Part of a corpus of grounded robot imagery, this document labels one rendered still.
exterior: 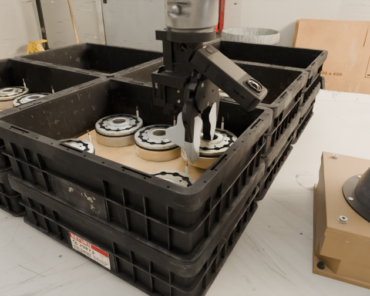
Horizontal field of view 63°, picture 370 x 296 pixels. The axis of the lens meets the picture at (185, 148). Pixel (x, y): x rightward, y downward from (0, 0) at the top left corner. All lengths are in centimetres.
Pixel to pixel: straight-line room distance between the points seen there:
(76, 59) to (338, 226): 99
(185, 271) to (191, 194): 12
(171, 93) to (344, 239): 34
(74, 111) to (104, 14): 359
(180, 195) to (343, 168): 43
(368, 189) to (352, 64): 287
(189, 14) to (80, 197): 30
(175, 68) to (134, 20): 355
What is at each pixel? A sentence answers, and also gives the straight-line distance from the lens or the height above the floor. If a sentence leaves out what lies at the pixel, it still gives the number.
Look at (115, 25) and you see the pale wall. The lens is 417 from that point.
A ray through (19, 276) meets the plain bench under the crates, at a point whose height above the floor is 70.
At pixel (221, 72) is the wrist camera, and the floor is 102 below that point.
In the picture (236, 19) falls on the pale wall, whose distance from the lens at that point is 360.
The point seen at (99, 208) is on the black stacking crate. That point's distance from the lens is 46.
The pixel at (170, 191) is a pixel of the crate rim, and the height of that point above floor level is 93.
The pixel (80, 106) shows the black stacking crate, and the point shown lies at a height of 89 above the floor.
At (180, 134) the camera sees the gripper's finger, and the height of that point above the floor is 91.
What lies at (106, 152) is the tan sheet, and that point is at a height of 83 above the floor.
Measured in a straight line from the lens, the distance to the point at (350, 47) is 340.
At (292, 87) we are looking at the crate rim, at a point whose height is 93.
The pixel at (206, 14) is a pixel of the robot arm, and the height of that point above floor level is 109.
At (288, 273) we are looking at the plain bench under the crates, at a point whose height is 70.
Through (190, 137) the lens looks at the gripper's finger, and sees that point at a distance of 46.
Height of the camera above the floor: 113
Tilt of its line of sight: 29 degrees down
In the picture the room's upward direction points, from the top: straight up
